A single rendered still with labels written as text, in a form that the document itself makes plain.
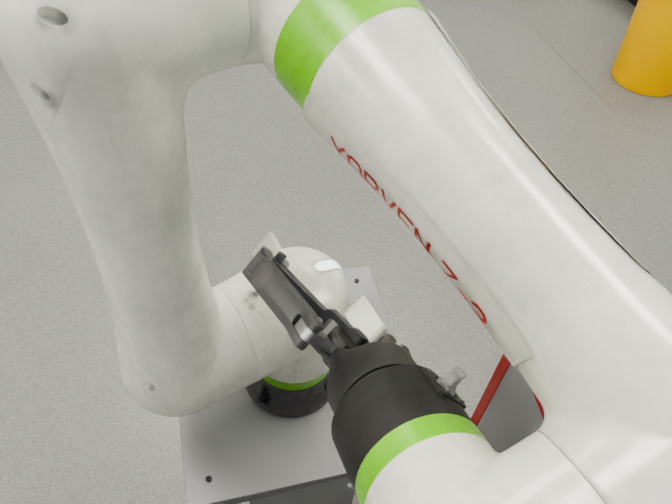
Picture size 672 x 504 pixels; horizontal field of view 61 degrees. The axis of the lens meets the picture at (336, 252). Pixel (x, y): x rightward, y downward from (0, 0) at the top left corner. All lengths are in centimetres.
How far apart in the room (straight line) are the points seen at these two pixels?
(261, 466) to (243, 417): 8
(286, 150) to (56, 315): 113
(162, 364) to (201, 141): 203
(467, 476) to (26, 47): 36
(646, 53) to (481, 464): 299
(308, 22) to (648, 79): 296
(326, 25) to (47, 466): 159
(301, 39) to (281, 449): 60
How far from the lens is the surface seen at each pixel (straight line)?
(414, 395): 39
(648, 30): 322
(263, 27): 44
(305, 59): 41
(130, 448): 178
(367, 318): 61
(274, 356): 69
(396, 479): 35
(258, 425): 88
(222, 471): 86
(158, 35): 41
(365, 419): 39
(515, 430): 119
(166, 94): 44
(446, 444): 36
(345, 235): 216
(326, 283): 70
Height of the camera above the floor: 158
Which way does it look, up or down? 49 degrees down
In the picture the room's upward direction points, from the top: 4 degrees clockwise
